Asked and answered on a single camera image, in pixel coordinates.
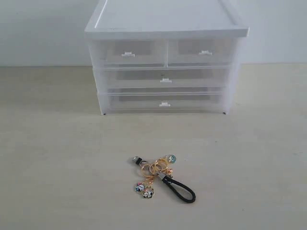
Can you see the translucent plastic drawer cabinet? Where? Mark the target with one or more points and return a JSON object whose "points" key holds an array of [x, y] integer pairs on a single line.
{"points": [[168, 20]]}

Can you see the wide drawer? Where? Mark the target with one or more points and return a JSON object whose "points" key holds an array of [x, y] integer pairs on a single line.
{"points": [[160, 78], [147, 103]]}

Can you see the keychain with black strap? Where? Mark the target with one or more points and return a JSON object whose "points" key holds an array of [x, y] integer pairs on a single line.
{"points": [[160, 169]]}

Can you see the wide bottom drawer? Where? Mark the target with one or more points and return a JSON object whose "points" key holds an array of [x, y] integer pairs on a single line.
{"points": [[147, 103]]}

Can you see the wide middle drawer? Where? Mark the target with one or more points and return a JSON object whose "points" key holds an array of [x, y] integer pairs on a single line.
{"points": [[160, 78]]}

